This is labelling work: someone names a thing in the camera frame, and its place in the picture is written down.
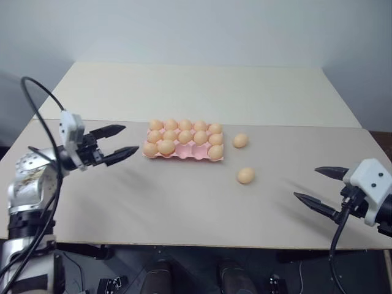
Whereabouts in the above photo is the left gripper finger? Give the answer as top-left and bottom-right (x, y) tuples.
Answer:
(89, 124), (127, 141)
(102, 146), (140, 168)

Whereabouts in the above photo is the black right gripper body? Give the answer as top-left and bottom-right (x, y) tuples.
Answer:
(339, 186), (369, 219)

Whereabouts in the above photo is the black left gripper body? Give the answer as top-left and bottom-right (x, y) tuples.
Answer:
(78, 132), (107, 168)

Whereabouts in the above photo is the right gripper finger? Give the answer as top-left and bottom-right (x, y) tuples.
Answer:
(314, 166), (350, 182)
(293, 192), (343, 223)

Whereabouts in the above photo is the pink egg carton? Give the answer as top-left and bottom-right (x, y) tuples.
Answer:
(141, 121), (227, 162)

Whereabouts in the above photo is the black box with white marks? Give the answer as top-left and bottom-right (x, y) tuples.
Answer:
(97, 274), (129, 294)
(268, 274), (289, 294)

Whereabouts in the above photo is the dark rounded shape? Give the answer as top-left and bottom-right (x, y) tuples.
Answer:
(216, 258), (255, 294)
(143, 259), (173, 294)

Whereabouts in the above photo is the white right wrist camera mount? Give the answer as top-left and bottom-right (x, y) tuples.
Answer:
(342, 157), (392, 227)

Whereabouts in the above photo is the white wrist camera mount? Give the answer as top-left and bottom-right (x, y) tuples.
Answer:
(342, 157), (392, 227)
(59, 110), (86, 172)

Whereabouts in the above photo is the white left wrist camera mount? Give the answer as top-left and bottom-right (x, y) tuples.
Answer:
(59, 110), (86, 172)

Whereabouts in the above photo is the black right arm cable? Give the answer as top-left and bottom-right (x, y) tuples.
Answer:
(328, 195), (353, 294)

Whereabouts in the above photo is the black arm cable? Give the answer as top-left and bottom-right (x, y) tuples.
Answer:
(20, 76), (69, 285)
(328, 195), (353, 294)

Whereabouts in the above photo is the black table frame bar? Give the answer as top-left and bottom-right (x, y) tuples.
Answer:
(54, 244), (113, 262)
(276, 250), (385, 265)

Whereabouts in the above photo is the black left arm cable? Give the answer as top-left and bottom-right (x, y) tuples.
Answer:
(20, 76), (69, 285)

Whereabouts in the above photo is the thin green wire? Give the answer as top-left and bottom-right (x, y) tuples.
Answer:
(62, 251), (85, 293)

